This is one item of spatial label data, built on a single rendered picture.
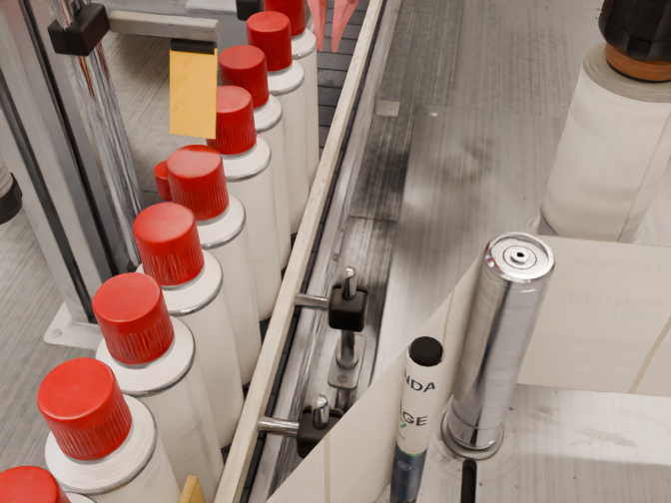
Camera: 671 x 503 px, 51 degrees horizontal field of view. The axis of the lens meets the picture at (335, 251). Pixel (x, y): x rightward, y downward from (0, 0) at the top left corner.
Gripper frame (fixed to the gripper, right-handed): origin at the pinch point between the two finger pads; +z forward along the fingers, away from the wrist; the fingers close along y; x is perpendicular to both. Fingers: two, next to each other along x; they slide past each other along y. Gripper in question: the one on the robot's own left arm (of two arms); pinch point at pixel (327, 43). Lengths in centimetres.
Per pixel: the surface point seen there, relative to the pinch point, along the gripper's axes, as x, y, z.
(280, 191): -25.0, 1.5, 16.1
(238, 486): -38, 3, 35
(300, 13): -22.9, 1.5, 1.9
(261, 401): -33.1, 3.2, 30.5
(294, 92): -25.3, 2.1, 8.4
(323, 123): -1.8, 0.6, 9.0
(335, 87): 3.9, 0.7, 4.3
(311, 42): -21.0, 2.2, 3.7
